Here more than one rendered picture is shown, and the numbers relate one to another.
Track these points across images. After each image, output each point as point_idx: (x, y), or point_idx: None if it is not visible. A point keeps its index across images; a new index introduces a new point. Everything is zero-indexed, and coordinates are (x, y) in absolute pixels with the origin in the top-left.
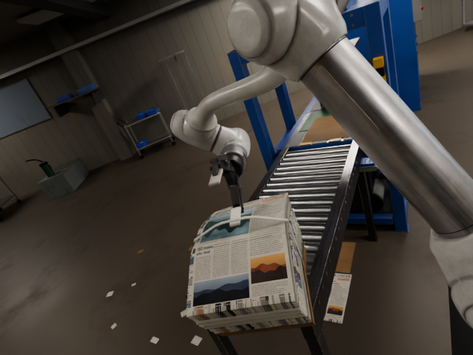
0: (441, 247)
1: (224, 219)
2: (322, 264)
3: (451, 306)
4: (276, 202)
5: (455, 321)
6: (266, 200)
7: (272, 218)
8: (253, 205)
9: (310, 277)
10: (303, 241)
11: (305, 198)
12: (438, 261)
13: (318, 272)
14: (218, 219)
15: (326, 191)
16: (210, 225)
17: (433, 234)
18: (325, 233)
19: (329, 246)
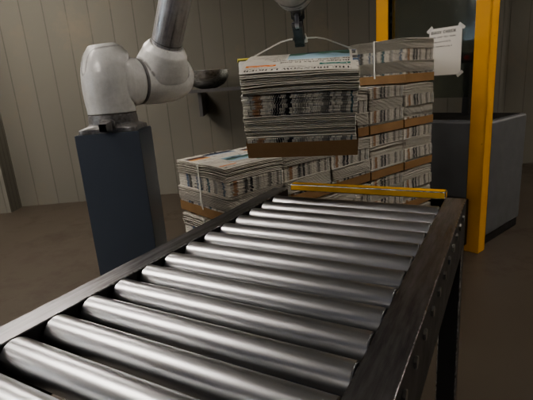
0: (185, 51)
1: (324, 53)
2: (235, 209)
3: (149, 198)
4: (258, 61)
5: (152, 213)
6: (270, 66)
7: (265, 50)
8: (289, 63)
9: (258, 202)
10: (246, 144)
11: (183, 294)
12: (186, 63)
13: (245, 205)
14: (335, 54)
15: (113, 301)
16: (340, 50)
17: (181, 51)
18: (202, 231)
19: (211, 220)
